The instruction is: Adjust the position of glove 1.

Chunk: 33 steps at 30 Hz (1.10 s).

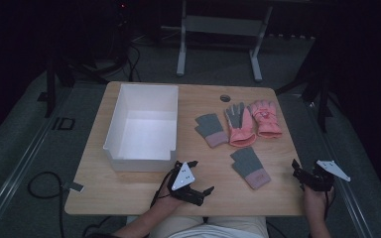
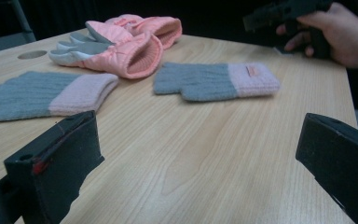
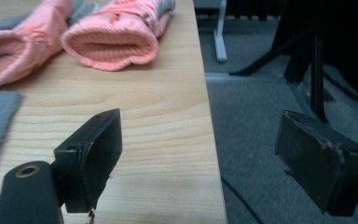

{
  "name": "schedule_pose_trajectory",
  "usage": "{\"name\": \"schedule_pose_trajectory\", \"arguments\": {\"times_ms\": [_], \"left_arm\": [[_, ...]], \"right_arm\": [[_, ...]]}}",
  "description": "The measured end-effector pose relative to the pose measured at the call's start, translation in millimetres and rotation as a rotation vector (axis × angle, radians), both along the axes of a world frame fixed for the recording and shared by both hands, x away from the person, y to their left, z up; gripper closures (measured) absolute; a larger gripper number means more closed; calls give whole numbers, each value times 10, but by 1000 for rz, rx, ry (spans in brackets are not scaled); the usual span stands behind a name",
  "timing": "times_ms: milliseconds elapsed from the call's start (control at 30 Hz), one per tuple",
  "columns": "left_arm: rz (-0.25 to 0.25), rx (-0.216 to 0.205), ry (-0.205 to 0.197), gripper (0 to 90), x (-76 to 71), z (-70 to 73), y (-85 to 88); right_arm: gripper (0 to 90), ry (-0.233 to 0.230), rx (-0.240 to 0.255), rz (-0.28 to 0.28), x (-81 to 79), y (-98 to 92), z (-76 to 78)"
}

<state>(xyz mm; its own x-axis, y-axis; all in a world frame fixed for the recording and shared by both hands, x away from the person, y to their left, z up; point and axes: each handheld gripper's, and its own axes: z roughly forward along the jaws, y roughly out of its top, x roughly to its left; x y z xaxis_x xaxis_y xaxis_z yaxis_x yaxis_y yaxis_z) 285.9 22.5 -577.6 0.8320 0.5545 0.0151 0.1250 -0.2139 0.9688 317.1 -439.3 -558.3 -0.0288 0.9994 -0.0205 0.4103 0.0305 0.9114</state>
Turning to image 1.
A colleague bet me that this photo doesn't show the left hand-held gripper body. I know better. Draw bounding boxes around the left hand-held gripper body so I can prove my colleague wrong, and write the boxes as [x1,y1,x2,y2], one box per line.
[167,161,206,207]

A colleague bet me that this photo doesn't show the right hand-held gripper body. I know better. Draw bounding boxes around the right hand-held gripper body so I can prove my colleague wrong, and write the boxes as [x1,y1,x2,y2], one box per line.
[301,160,352,193]

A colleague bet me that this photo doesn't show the gray knit glove pink cuff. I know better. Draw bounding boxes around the gray knit glove pink cuff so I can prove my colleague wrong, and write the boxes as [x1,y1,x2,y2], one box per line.
[193,112,229,149]
[229,146,273,191]

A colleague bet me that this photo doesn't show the pink padded glove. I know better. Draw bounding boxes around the pink padded glove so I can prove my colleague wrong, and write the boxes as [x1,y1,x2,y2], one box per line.
[246,99,284,140]

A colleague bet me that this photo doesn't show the white plastic box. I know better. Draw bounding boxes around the white plastic box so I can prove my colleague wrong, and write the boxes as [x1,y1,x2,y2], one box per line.
[102,82,180,174]

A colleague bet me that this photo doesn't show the pink glove with gray palm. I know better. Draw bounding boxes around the pink glove with gray palm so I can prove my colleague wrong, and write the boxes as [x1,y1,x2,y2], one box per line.
[223,101,258,149]

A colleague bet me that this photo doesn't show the person's right hand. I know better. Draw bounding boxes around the person's right hand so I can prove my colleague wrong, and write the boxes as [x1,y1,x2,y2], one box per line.
[303,185,335,216]

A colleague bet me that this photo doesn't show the person's left hand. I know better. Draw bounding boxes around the person's left hand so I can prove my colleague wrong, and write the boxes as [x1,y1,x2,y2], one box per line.
[153,190,189,214]

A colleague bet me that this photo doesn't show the person's light trousers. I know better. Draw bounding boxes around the person's light trousers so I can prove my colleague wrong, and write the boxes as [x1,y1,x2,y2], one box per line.
[148,215,271,238]

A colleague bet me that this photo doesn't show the black tripod stand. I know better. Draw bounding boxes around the black tripod stand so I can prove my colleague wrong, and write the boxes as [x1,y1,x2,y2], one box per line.
[275,36,337,134]
[37,19,131,119]

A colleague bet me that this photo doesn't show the right hand-held gripper cable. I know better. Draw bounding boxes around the right hand-held gripper cable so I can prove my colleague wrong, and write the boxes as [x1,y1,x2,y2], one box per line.
[321,187,337,221]

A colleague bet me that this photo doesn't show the hand-held gripper cable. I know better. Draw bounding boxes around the hand-held gripper cable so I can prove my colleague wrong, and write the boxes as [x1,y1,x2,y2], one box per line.
[149,170,174,210]
[321,187,337,221]

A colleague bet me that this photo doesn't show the left hand-held gripper cable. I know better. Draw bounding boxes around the left hand-held gripper cable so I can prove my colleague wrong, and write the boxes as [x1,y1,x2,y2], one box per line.
[149,170,174,210]

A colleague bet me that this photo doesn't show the metal floor rail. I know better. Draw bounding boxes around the metal floor rail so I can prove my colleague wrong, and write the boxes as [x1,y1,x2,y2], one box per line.
[306,98,375,238]
[0,86,74,232]

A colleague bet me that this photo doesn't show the black floor cable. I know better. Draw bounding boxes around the black floor cable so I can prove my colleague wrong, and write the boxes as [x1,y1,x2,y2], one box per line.
[27,171,67,238]

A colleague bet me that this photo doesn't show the white metal desk frame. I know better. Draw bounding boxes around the white metal desk frame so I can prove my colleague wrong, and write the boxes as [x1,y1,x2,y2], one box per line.
[176,0,275,83]

